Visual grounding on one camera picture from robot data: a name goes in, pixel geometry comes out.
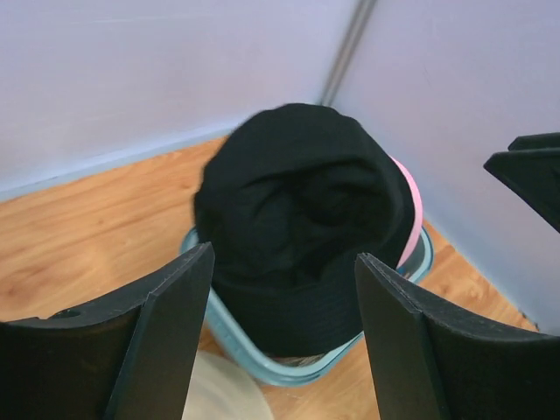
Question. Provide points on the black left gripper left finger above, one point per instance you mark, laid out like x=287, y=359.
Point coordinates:
x=128, y=354

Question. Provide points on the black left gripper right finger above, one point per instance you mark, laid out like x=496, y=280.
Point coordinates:
x=432, y=359

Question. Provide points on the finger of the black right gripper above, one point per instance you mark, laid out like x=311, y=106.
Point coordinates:
x=530, y=169

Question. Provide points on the beige bucket hat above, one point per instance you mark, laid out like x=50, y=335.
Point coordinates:
x=220, y=390

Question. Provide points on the black pink-lined hat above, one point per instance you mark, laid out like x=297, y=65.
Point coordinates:
x=290, y=199

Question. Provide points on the grey plastic basket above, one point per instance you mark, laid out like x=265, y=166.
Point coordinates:
x=298, y=371

